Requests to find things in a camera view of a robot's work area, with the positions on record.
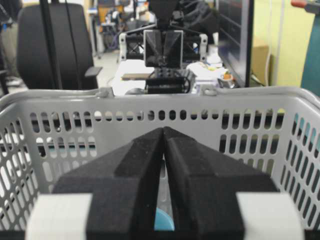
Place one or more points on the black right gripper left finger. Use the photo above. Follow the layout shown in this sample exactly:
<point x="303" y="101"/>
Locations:
<point x="109" y="198"/>

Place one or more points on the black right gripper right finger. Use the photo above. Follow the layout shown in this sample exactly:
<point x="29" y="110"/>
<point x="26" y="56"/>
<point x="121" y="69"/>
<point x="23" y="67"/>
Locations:
<point x="220" y="198"/>

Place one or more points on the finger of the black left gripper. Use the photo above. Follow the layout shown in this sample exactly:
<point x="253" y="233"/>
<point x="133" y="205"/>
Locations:
<point x="154" y="49"/>
<point x="172" y="49"/>

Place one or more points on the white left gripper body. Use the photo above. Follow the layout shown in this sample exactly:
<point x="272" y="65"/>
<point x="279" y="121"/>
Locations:
<point x="193" y="46"/>

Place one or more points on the light blue dustpan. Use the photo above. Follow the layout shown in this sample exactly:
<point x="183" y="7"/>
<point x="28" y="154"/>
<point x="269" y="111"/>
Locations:
<point x="164" y="215"/>

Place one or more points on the grey plastic shopping basket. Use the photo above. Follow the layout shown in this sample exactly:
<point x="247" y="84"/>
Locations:
<point x="46" y="133"/>

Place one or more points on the white cloth pile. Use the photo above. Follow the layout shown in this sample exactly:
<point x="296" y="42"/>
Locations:
<point x="205" y="72"/>

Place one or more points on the dark monitor screen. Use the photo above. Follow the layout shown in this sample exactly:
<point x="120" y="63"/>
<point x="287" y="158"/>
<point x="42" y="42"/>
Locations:
<point x="235" y="38"/>

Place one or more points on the black office chair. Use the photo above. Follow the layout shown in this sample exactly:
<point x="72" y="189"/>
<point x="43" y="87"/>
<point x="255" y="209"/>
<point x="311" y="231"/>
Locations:
<point x="54" y="50"/>

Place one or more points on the cardboard box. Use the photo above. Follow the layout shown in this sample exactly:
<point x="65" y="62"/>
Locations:
<point x="259" y="59"/>

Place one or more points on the teal cylinder with red cap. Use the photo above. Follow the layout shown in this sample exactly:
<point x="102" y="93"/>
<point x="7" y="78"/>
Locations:
<point x="311" y="71"/>

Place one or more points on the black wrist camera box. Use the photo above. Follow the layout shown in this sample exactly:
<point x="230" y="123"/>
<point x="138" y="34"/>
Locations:
<point x="169" y="81"/>

